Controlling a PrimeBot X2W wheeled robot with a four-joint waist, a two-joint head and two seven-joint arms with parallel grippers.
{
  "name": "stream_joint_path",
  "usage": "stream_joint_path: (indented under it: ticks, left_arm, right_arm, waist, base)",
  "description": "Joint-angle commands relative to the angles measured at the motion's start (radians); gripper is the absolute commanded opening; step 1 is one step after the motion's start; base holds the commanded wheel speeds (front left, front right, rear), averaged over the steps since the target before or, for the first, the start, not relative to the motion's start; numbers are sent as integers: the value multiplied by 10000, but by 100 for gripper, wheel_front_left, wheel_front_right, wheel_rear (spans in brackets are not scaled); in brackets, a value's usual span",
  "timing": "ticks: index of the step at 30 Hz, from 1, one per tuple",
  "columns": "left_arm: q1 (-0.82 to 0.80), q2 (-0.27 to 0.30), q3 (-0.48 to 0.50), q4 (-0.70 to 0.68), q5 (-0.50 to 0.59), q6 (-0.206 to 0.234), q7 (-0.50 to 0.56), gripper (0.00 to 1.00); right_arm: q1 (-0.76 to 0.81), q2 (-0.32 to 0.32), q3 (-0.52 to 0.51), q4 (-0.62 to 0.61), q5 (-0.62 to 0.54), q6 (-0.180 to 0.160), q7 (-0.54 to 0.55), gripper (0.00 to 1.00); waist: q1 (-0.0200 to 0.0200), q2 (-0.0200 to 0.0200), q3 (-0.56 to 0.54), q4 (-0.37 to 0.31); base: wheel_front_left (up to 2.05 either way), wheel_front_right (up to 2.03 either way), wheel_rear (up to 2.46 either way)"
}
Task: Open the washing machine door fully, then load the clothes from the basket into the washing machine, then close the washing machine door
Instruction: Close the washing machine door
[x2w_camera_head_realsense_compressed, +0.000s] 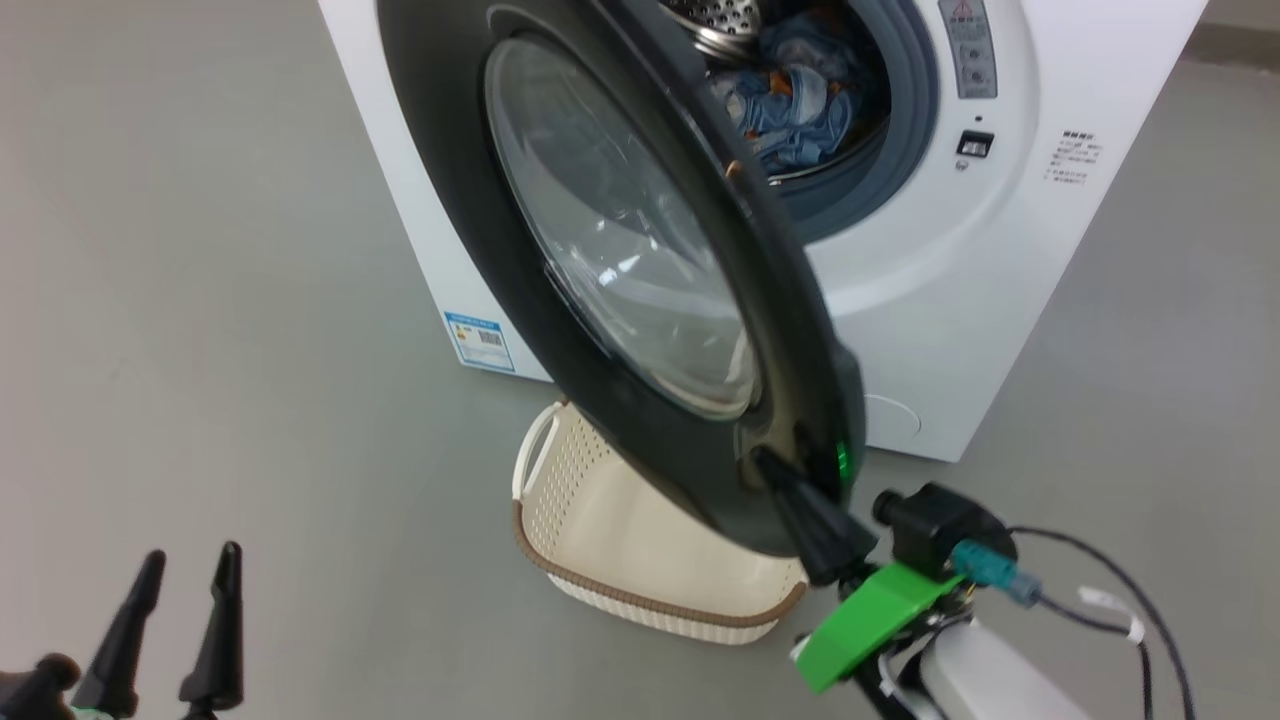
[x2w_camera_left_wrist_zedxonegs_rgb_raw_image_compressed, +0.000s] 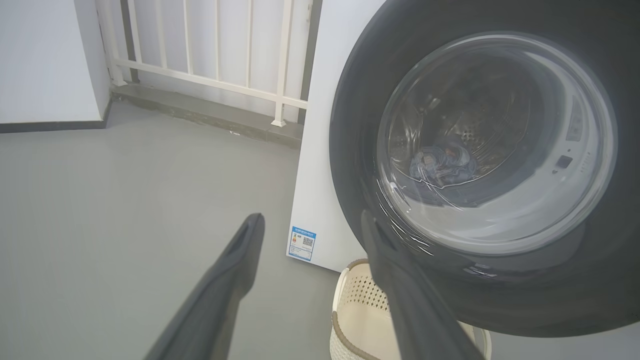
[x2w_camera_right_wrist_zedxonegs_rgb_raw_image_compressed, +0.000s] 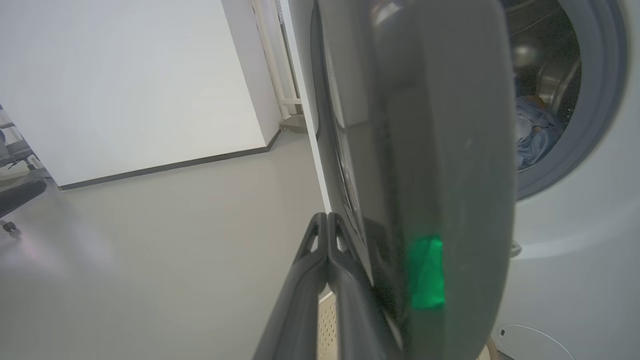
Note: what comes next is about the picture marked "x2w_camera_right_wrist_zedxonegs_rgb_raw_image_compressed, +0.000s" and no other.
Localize white front-load washing machine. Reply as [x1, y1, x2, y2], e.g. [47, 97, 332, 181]
[280, 0, 640, 360]

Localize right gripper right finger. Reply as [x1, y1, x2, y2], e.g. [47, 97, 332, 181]
[327, 212, 403, 360]

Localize white metal railing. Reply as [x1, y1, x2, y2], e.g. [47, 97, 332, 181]
[250, 0, 307, 134]

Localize perforated steel drum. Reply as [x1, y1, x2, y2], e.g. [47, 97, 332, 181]
[500, 0, 583, 126]

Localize black office chair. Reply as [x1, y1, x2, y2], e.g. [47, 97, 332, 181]
[0, 177, 49, 235]

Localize grey rubber door gasket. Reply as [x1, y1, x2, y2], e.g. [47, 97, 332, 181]
[515, 0, 632, 202]

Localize blue cartoon print clothes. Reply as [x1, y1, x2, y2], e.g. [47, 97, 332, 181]
[514, 94, 567, 171]

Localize black glass washing machine door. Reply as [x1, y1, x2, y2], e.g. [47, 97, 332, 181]
[310, 0, 523, 360]

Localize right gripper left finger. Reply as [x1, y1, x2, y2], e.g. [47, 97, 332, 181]
[251, 212, 331, 360]

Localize round drain filter cover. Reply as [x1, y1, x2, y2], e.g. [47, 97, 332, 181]
[496, 324, 577, 360]

